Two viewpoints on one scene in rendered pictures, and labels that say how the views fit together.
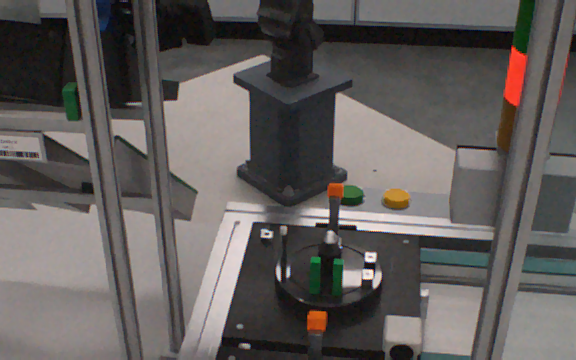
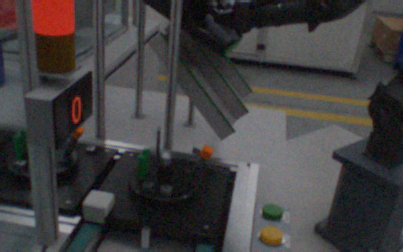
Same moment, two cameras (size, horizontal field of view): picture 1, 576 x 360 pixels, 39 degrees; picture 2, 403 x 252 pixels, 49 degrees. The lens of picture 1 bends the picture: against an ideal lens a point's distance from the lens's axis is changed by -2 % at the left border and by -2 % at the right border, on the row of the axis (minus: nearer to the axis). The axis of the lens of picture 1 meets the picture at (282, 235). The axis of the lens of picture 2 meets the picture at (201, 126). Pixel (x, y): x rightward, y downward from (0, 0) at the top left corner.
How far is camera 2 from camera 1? 1.21 m
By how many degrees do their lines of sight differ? 75
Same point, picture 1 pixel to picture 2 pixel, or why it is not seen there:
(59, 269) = (233, 146)
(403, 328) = (97, 197)
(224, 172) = not seen: hidden behind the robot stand
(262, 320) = (134, 162)
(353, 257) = (176, 189)
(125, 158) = (163, 48)
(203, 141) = not seen: hidden behind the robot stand
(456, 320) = not seen: outside the picture
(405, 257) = (186, 223)
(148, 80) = (174, 13)
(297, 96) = (347, 155)
